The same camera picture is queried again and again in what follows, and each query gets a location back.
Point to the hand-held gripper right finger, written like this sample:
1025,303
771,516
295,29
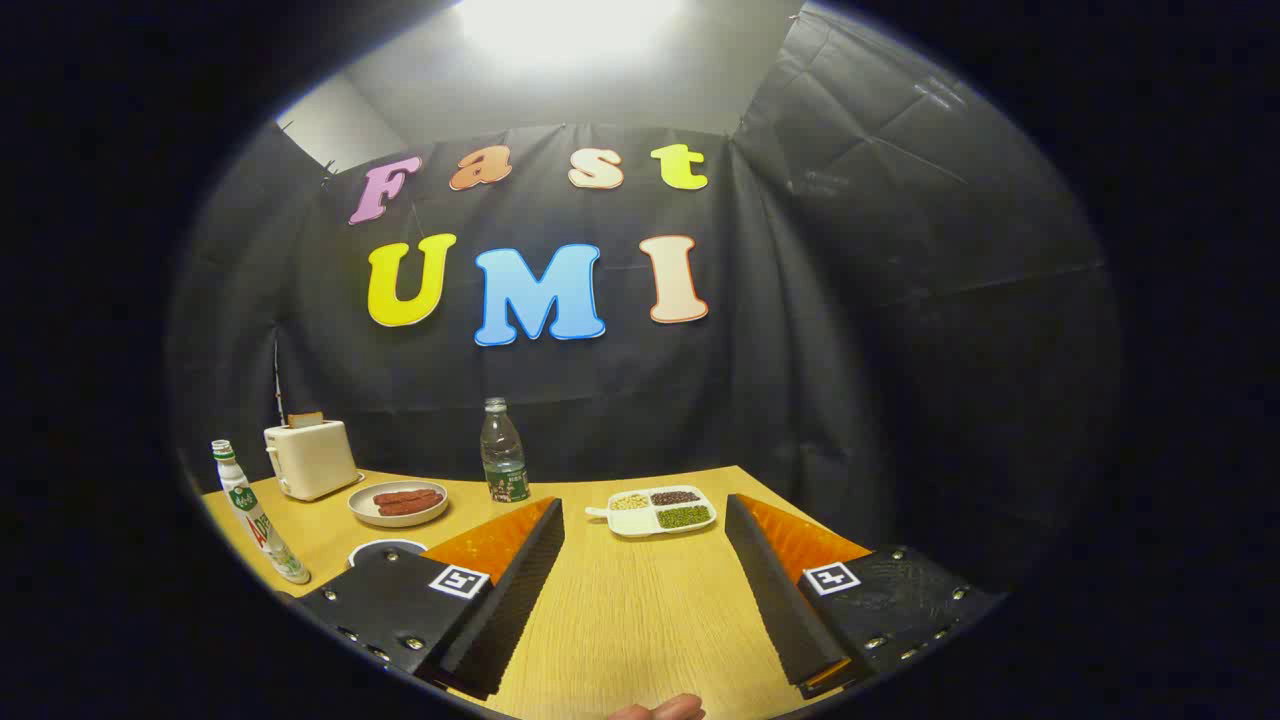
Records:
785,600

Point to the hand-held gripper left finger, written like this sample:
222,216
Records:
505,600

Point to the white juice bottle green label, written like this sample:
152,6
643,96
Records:
262,525

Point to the clear plastic water bottle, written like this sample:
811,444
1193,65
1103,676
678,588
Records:
504,460

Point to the brown sausage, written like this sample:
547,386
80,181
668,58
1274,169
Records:
405,496
412,508

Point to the white round plate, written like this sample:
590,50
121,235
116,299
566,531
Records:
400,520

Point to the wooden table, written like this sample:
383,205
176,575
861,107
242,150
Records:
640,600

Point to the white divided dish with beans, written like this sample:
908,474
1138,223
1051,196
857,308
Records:
650,512

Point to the black backdrop cloth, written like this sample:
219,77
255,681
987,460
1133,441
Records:
500,390

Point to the cream toaster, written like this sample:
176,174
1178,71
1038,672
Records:
312,462

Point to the toast slice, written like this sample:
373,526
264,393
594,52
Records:
305,420

